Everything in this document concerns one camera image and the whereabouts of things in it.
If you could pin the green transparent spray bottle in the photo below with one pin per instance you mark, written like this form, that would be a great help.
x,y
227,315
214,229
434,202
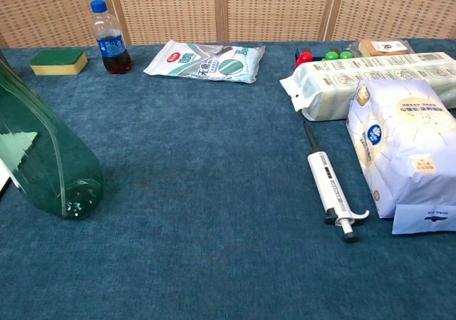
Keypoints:
x,y
46,163

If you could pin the cola bottle with blue cap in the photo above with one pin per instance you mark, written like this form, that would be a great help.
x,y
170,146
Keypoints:
x,y
112,45

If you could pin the white green wipes package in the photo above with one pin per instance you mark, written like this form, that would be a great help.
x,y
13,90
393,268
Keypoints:
x,y
203,63

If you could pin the blue tablecloth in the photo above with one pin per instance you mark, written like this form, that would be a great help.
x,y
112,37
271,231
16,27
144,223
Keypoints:
x,y
199,234

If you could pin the white pipette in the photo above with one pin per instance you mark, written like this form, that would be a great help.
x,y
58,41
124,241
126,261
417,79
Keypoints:
x,y
329,181

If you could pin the red toy knob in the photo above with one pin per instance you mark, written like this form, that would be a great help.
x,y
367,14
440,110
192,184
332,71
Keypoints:
x,y
304,58

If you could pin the long pale green tissue pack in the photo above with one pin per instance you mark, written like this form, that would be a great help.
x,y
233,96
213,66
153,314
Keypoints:
x,y
335,85

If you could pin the green toy knob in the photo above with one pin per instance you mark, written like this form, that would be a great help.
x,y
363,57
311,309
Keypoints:
x,y
345,55
332,55

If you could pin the wicker folding screen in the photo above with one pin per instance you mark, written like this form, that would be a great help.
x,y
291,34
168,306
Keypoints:
x,y
270,10

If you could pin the white lavender paper towel pack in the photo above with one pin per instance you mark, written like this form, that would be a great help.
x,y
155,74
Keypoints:
x,y
406,145

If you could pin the bread in clear wrapper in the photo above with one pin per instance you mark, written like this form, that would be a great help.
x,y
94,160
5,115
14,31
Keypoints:
x,y
383,47

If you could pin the green and yellow sponge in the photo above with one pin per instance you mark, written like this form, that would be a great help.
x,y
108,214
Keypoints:
x,y
58,62

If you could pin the white board with black edge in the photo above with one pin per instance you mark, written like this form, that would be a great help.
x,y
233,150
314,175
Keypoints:
x,y
3,181

